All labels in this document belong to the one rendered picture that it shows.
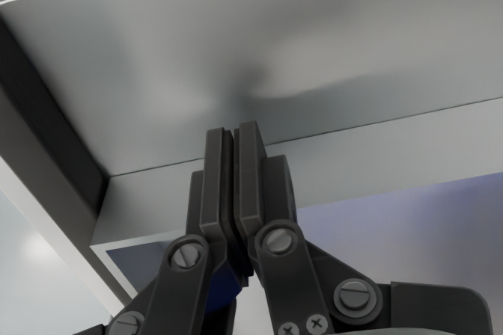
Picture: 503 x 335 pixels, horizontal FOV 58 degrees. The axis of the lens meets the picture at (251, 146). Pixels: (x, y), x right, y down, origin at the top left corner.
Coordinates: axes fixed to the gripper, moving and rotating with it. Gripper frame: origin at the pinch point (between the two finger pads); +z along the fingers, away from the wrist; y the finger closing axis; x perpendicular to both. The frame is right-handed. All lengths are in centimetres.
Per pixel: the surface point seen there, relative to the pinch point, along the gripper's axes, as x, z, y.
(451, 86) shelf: -0.6, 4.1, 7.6
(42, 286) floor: -130, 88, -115
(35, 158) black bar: 1.6, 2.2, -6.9
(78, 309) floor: -150, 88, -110
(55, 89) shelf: 2.8, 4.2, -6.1
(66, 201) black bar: -0.7, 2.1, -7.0
